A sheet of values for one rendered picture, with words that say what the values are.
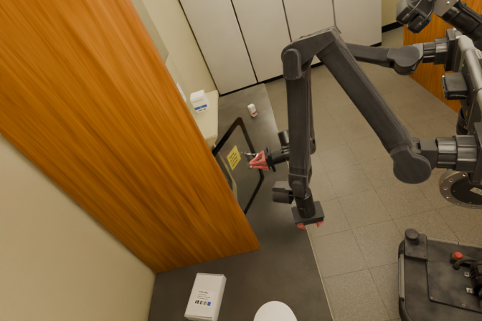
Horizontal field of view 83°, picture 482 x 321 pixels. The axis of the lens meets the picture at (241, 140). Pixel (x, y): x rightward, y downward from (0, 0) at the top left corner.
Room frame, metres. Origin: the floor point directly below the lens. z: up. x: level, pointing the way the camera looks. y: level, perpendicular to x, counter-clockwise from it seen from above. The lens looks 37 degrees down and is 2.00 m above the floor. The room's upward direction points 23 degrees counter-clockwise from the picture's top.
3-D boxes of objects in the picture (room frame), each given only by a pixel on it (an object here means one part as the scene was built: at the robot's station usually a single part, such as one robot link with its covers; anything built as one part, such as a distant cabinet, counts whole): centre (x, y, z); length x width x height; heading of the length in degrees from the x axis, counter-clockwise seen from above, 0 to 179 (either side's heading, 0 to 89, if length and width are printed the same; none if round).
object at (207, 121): (0.90, 0.09, 1.46); 0.32 x 0.12 x 0.10; 170
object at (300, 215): (0.56, -0.11, 1.21); 0.10 x 0.07 x 0.07; 79
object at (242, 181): (0.88, 0.06, 1.19); 0.30 x 0.01 x 0.40; 138
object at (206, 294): (0.55, 0.36, 0.96); 0.16 x 0.12 x 0.04; 154
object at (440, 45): (0.77, -0.74, 1.45); 0.09 x 0.08 x 0.12; 143
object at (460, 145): (0.37, -0.44, 1.45); 0.09 x 0.08 x 0.12; 143
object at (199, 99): (0.94, 0.08, 1.54); 0.05 x 0.05 x 0.06; 80
